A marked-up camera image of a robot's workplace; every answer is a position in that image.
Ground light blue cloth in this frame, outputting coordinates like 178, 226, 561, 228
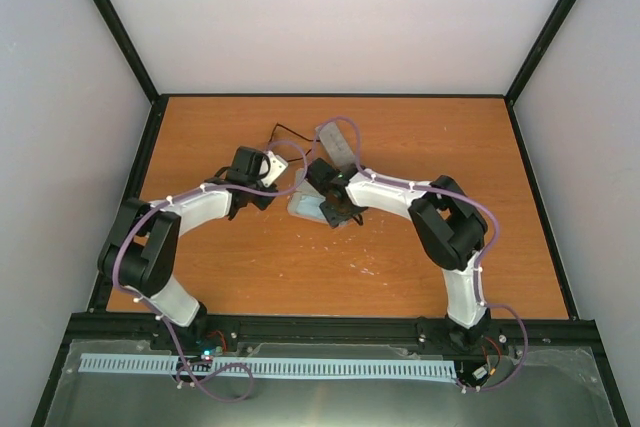
295, 196, 322, 219

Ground pink glasses case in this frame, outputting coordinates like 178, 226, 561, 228
287, 168, 350, 228

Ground grey glasses case teal lining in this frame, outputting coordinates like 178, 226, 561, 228
316, 122, 356, 171

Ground black frame glasses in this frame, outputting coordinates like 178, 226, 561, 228
267, 122, 313, 144

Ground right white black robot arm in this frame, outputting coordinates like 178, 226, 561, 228
305, 159, 491, 351

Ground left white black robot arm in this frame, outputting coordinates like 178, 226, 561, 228
97, 147, 288, 350

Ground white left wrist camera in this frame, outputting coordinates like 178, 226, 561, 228
258, 151, 288, 187

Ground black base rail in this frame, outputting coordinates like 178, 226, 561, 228
173, 315, 502, 356

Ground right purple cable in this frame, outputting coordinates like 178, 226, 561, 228
309, 115, 530, 393

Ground black cage frame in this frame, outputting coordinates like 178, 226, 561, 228
32, 0, 629, 426

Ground light blue slotted cable duct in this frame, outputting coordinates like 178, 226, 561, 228
77, 353, 456, 383

